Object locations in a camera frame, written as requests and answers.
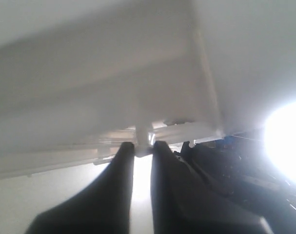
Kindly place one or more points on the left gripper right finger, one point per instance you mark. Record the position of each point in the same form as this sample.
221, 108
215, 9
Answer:
183, 204

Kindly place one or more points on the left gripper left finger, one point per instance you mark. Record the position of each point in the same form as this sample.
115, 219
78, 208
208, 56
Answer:
103, 207

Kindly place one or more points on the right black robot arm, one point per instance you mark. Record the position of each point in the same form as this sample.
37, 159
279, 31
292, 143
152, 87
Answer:
238, 168

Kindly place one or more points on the white plastic drawer cabinet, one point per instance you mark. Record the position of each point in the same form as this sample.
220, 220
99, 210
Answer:
134, 70

